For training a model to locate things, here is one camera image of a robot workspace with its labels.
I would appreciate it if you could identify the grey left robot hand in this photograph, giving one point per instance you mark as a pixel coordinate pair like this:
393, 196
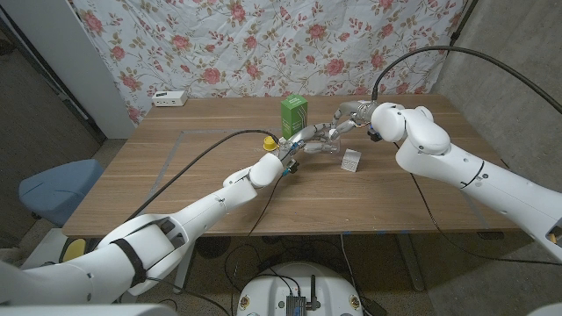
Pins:
303, 134

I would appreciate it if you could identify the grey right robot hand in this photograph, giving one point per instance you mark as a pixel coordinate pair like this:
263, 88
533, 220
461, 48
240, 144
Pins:
355, 112

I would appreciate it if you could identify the clear white-capped medicine bottle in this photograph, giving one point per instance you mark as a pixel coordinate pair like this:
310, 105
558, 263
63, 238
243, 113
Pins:
336, 147

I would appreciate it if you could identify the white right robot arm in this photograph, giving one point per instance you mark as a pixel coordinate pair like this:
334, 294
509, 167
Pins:
439, 153

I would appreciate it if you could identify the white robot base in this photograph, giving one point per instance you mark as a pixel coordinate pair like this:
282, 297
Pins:
272, 289

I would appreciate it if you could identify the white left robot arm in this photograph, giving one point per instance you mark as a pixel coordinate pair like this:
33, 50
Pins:
206, 206

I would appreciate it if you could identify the green straw box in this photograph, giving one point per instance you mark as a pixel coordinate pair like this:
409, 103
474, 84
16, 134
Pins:
294, 114

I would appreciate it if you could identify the small yellow cap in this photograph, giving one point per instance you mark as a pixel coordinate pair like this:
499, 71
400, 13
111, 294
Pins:
268, 144

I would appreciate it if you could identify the white perforated cube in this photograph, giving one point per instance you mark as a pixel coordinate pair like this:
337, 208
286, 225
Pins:
351, 160

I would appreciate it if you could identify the white power adapter box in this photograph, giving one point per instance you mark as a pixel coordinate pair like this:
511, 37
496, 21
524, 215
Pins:
169, 98

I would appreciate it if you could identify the floral backdrop cloth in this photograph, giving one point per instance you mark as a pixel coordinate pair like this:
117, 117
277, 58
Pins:
263, 44

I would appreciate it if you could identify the black stand pole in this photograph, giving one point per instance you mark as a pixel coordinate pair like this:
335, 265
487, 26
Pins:
461, 22

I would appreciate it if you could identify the dark round floor fan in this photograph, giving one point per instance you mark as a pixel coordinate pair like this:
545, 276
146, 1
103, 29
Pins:
213, 246

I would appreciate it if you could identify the black antenna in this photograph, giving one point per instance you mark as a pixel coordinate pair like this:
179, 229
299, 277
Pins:
313, 292

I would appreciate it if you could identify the white table leg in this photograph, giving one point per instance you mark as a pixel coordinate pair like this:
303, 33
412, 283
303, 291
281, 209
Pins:
410, 267
182, 281

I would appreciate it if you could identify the grey computer module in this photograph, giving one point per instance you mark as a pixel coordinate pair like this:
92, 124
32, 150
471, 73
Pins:
296, 305

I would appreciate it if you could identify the black power brick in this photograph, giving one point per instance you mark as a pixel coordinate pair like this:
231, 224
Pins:
373, 307

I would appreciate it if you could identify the white door panel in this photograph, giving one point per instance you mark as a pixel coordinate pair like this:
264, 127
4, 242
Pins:
66, 52

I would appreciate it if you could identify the blue padded stool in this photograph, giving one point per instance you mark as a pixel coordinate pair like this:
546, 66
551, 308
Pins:
57, 188

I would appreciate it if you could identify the white robot torso shell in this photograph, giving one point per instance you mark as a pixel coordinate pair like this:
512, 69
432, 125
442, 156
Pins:
88, 311

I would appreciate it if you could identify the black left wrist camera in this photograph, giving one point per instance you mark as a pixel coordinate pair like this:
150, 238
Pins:
290, 168

